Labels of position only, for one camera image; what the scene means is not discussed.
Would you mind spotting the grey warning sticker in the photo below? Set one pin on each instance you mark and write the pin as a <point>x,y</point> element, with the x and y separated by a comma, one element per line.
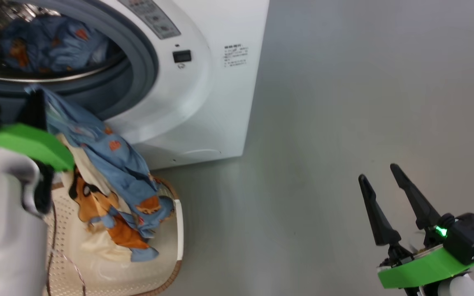
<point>154,18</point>

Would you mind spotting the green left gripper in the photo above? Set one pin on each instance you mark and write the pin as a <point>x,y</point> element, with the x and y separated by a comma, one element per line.
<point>27,142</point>

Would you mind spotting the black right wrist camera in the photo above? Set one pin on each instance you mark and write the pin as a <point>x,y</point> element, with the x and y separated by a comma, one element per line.
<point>469,238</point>

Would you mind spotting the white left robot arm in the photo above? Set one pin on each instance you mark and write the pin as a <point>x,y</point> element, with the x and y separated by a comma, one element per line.
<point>2,230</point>

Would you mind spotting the cream orange blue pyjama top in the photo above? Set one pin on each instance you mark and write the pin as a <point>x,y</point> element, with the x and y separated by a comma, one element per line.
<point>113,160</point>

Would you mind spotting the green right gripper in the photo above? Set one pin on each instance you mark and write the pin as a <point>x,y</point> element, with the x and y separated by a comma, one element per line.
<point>418,271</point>

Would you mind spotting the cream basket with brown rim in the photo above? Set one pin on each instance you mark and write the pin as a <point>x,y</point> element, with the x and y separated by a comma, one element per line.
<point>154,271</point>

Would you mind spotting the white front-load washing machine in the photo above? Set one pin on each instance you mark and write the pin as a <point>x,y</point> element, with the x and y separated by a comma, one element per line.
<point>204,115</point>

